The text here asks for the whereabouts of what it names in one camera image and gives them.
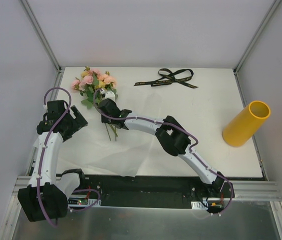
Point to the aluminium frame post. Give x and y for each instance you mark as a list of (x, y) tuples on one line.
[(268, 16), (40, 34)]

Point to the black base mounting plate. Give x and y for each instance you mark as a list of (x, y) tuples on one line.
[(167, 192)]

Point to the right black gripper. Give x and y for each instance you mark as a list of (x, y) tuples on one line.
[(106, 106)]

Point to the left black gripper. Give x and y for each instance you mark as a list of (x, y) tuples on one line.
[(78, 119)]

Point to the left white cable duct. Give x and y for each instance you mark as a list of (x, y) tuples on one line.
[(79, 201)]

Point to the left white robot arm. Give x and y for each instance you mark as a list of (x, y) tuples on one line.
[(45, 197)]

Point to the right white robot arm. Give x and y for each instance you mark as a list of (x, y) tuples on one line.
[(173, 138)]

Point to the yellow cylindrical vase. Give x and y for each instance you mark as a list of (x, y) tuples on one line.
[(246, 123)]

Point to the black ribbon gold lettering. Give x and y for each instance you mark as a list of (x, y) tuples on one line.
[(168, 77)]

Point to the white wrapping paper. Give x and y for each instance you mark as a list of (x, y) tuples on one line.
[(96, 150)]

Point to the right white cable duct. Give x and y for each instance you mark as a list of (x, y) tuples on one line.
[(197, 205)]

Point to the white cable duct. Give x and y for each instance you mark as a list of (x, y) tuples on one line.
[(197, 205), (79, 201)]

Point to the right aluminium frame post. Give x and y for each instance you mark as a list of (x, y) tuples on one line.
[(268, 16)]

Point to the left aluminium frame post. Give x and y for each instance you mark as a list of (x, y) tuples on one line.
[(40, 34)]

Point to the pink yellow flower bouquet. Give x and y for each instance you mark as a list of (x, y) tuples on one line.
[(89, 84)]

